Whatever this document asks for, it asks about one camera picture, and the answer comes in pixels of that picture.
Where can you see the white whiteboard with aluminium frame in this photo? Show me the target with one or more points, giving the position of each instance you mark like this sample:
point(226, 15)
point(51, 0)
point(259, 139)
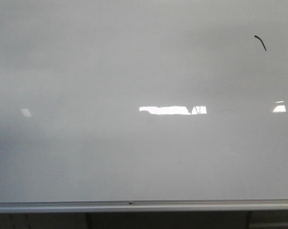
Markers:
point(143, 105)

